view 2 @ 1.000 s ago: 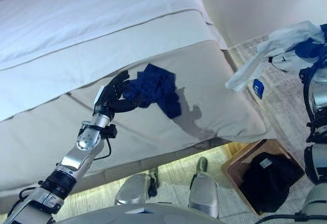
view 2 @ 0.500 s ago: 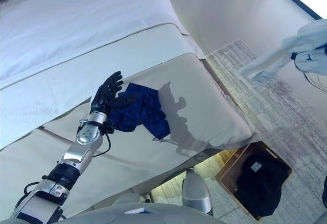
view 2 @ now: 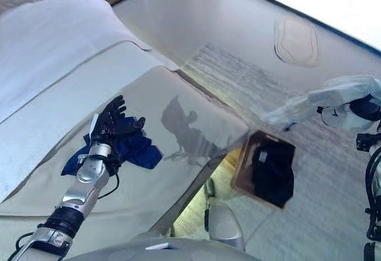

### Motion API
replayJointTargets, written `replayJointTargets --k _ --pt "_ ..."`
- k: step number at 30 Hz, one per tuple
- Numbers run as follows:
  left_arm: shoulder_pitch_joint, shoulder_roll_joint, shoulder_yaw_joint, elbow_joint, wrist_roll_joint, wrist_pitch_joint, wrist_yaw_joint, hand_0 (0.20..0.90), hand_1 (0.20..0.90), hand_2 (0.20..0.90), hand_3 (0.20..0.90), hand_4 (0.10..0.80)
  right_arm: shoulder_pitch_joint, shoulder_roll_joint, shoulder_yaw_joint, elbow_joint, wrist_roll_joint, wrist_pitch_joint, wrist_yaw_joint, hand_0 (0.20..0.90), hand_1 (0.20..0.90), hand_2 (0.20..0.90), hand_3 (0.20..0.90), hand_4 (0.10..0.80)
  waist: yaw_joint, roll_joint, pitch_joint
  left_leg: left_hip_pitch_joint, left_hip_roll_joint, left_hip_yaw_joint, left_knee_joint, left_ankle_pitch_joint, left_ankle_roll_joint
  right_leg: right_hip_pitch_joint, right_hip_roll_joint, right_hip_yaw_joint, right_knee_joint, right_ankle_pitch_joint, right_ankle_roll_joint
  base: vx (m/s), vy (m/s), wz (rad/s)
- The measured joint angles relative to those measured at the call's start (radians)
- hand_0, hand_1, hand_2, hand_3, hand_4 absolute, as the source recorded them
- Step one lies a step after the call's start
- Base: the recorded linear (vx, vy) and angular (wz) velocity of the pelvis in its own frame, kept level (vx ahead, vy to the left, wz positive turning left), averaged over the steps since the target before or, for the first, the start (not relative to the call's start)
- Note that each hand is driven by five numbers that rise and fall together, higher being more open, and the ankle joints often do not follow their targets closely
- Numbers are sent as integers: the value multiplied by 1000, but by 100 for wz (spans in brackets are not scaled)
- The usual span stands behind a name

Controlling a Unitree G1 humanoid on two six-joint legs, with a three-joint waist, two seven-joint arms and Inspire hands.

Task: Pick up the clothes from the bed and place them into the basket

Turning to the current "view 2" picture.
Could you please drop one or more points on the brown wicker basket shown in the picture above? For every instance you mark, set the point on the brown wicker basket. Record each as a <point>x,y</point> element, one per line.
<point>242,169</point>

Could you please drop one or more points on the grey striped area rug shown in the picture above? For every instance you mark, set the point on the grey striped area rug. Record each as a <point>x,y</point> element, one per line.
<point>321,201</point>

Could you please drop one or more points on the grey robot torso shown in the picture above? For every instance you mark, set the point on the grey robot torso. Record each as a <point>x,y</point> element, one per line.
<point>134,250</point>

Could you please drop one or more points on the small beige outlined floor mat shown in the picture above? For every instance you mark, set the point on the small beige outlined floor mat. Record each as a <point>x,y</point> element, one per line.
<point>297,39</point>

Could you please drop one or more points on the silver robot right leg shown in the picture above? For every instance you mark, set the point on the silver robot right leg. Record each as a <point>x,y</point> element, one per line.
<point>226,228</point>

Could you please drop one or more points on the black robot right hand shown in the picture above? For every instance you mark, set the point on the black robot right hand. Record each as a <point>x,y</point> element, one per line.
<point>367,109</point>

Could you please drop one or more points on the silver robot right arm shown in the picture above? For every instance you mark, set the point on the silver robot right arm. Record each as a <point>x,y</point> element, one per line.
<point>373,177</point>

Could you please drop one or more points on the dark blue garment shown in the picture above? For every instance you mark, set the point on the dark blue garment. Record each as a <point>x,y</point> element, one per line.
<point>140,154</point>

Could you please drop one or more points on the white garment with blue tag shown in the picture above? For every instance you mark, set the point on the white garment with blue tag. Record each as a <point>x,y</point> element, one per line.
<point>336,94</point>

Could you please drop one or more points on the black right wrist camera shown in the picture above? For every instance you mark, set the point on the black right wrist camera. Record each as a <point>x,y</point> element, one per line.
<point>366,142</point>

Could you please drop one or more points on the black garment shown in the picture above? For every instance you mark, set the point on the black garment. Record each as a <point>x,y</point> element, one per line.
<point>274,177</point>

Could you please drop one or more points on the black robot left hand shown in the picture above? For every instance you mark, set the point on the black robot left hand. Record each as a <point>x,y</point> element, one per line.
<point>107,124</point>

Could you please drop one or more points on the large bed, beige cover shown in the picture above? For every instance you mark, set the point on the large bed, beige cover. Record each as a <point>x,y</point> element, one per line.
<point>178,100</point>

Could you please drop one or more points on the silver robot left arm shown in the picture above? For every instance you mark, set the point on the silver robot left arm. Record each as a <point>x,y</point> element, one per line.
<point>86,183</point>

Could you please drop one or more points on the black window frame strip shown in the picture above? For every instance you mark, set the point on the black window frame strip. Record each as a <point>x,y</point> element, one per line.
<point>297,8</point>

